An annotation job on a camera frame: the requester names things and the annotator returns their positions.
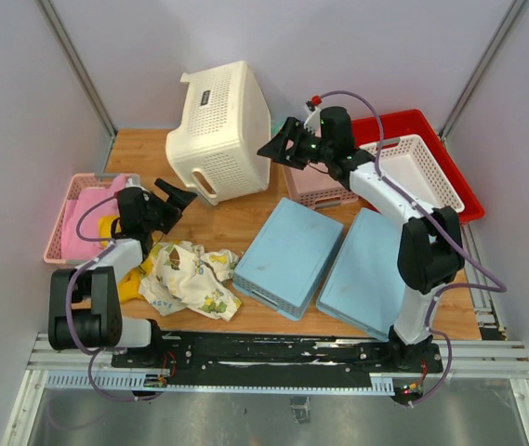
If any red plastic tray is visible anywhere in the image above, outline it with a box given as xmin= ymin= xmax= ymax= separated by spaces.
xmin=350 ymin=109 xmax=485 ymax=230

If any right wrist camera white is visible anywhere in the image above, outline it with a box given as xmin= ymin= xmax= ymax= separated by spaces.
xmin=303 ymin=96 xmax=322 ymax=135

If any slotted cable duct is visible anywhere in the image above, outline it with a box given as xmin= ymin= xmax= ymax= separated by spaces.
xmin=45 ymin=371 xmax=395 ymax=397

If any printed white baby cloth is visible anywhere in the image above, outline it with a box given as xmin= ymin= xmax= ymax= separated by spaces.
xmin=139 ymin=241 xmax=242 ymax=321

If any white perforated basket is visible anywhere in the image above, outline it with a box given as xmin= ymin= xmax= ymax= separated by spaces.
xmin=350 ymin=134 xmax=465 ymax=227

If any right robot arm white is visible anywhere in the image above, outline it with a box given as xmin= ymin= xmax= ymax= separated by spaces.
xmin=258 ymin=102 xmax=466 ymax=372

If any pink cloth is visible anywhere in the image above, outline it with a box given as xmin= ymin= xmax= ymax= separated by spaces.
xmin=60 ymin=175 xmax=128 ymax=261

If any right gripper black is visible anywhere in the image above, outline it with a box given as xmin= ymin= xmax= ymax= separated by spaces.
xmin=258 ymin=118 xmax=333 ymax=171

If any pink perforated basket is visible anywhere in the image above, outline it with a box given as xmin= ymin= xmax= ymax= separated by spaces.
xmin=282 ymin=165 xmax=359 ymax=210

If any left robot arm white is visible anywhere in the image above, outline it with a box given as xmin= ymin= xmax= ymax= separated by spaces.
xmin=48 ymin=178 xmax=197 ymax=368

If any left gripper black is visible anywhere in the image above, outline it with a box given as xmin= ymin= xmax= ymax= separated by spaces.
xmin=142 ymin=179 xmax=196 ymax=234

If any pink basket with clothes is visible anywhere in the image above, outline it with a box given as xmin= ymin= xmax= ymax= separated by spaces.
xmin=44 ymin=173 xmax=140 ymax=267

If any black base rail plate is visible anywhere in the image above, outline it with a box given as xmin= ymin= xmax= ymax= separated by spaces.
xmin=111 ymin=331 xmax=443 ymax=387

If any blue perforated basket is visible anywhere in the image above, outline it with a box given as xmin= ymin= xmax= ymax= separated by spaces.
xmin=232 ymin=198 xmax=344 ymax=321
xmin=316 ymin=208 xmax=404 ymax=341

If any large cream laundry basket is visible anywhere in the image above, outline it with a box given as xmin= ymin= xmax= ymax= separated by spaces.
xmin=165 ymin=60 xmax=271 ymax=206

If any yellow cloth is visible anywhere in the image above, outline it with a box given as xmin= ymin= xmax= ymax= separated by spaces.
xmin=98 ymin=215 xmax=153 ymax=304

